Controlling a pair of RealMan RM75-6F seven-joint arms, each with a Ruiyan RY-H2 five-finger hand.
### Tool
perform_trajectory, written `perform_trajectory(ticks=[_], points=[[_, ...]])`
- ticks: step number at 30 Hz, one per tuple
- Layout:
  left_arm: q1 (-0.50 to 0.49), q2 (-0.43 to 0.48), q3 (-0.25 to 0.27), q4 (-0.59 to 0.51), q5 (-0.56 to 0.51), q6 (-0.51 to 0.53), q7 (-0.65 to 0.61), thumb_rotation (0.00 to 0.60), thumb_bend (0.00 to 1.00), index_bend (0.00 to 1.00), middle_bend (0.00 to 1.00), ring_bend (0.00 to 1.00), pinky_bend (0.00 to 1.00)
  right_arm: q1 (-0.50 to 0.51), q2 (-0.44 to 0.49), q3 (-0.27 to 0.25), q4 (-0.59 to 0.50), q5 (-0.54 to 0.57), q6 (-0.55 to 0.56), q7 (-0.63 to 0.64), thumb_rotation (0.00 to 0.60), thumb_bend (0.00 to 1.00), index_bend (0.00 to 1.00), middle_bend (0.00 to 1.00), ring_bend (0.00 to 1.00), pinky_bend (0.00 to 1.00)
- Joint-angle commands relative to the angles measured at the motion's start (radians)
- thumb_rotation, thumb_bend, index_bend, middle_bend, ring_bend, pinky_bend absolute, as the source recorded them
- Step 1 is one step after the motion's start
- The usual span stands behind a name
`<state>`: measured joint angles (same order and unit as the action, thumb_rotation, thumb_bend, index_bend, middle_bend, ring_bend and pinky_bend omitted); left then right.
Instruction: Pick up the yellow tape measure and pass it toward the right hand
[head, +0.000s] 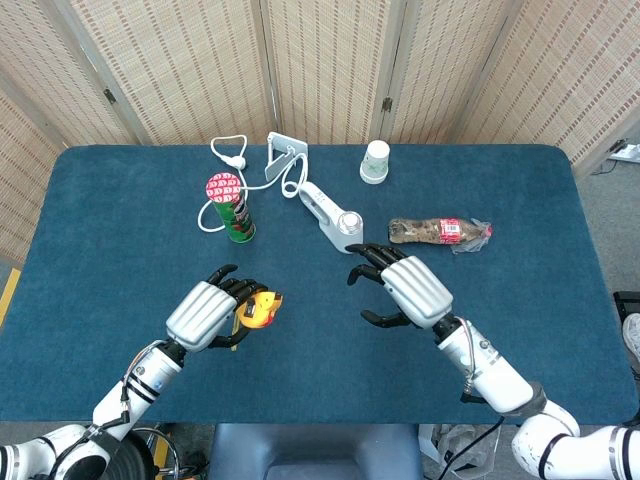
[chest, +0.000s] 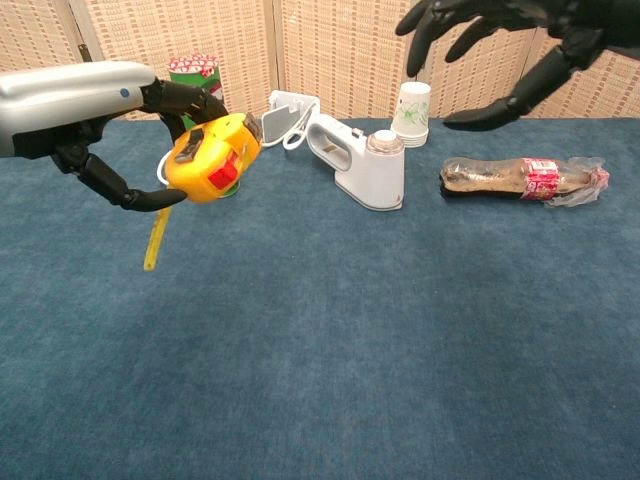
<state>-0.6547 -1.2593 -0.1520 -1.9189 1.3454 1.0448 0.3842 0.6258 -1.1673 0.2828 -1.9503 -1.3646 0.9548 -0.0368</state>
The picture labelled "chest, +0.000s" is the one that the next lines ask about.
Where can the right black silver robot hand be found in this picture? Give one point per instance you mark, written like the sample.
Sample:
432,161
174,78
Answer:
590,25

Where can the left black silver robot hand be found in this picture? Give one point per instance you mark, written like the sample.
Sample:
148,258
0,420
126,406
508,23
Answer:
65,95

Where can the yellow tape measure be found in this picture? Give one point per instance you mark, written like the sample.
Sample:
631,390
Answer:
210,160

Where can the metal screen hinge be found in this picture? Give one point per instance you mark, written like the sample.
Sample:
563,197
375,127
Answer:
83,49

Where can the green Pringles can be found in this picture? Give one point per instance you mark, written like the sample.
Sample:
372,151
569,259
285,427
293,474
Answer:
192,70

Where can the clear plastic wrap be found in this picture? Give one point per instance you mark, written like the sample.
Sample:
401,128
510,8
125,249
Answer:
575,199

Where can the crushed brown cola bottle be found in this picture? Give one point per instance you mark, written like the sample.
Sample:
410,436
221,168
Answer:
480,177

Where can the floral white paper cup stack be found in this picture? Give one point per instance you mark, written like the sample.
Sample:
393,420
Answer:
412,112

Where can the woven bamboo folding screen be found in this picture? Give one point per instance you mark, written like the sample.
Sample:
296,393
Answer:
340,50

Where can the white handheld garment steamer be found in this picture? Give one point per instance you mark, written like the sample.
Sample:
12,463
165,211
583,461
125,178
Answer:
375,175

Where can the blue table cloth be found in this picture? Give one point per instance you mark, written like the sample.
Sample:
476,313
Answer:
320,325

